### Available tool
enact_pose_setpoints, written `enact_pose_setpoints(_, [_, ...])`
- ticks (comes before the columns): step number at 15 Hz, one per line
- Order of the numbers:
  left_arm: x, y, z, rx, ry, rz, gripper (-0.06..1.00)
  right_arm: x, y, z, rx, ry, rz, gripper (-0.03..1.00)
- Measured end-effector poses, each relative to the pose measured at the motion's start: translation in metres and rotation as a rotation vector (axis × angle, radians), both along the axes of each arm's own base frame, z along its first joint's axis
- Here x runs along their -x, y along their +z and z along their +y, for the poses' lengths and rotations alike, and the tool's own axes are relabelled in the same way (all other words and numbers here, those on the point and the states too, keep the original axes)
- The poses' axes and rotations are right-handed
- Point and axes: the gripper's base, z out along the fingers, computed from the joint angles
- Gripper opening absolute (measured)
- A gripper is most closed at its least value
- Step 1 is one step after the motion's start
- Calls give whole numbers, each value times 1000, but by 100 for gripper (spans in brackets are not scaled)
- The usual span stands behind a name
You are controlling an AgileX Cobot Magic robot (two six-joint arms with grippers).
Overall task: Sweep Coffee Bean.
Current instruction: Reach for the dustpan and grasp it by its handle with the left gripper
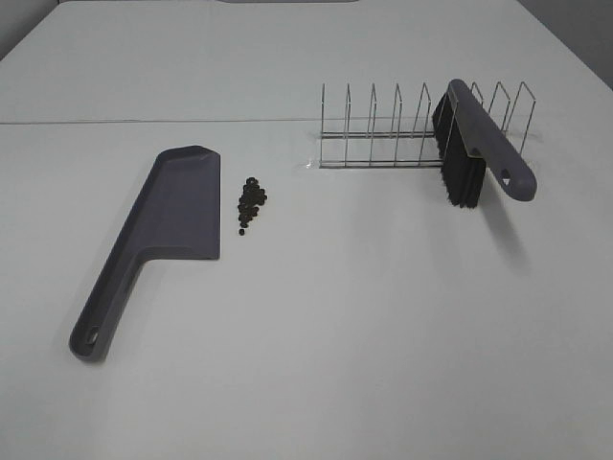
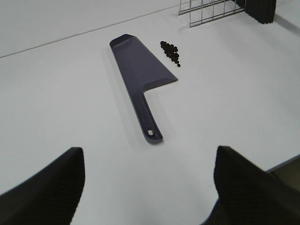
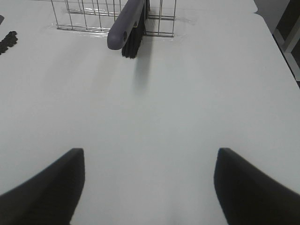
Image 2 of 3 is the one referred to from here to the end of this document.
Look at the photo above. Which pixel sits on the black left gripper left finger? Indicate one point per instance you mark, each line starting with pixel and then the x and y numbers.
pixel 50 197

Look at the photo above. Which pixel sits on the grey plastic dustpan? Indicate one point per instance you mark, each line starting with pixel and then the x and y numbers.
pixel 141 71

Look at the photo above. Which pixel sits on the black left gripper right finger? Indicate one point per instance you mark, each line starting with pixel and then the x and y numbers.
pixel 247 195

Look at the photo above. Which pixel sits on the metal wire dish rack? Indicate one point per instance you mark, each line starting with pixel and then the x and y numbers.
pixel 205 11

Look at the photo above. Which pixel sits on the grey brush black bristles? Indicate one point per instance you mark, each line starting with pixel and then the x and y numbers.
pixel 261 10

